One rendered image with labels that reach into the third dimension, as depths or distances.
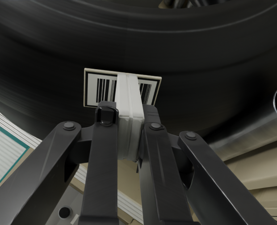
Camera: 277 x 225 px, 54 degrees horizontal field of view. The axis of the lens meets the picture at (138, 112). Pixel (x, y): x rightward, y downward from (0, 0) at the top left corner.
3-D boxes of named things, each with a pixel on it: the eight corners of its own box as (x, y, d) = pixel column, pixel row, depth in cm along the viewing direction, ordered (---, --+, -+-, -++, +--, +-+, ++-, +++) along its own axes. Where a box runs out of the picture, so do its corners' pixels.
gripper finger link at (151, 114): (144, 147, 13) (202, 151, 14) (138, 102, 18) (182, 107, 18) (140, 170, 14) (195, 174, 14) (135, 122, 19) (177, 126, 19)
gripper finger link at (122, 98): (124, 161, 16) (111, 160, 16) (123, 107, 22) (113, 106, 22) (131, 116, 15) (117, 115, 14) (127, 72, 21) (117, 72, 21)
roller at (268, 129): (172, 171, 56) (177, 151, 58) (193, 177, 56) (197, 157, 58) (278, 117, 23) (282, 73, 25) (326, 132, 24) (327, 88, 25)
